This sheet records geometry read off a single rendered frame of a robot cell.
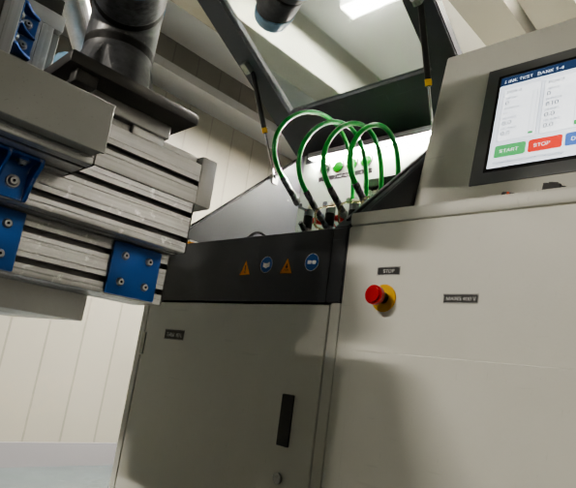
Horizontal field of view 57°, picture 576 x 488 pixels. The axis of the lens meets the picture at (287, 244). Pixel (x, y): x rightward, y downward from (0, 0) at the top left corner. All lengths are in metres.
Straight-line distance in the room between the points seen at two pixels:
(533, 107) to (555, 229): 0.50
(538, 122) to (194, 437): 1.06
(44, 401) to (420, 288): 2.56
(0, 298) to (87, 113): 0.34
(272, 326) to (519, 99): 0.78
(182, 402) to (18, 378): 1.88
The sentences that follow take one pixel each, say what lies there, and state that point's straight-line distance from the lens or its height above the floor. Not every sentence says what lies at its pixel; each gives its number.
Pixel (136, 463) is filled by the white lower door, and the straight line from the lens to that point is 1.52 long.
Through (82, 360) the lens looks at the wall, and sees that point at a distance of 3.30.
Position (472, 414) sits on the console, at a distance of 0.92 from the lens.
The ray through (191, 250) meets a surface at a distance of 1.47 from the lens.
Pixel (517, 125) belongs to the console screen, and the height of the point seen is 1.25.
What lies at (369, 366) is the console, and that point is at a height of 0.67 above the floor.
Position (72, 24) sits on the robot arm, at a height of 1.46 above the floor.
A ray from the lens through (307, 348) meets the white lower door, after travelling 1.11.
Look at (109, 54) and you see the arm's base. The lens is 0.94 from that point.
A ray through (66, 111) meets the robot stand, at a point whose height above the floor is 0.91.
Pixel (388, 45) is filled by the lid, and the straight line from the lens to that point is 1.72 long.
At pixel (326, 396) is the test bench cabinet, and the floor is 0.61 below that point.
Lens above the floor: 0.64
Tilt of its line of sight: 14 degrees up
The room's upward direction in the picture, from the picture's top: 8 degrees clockwise
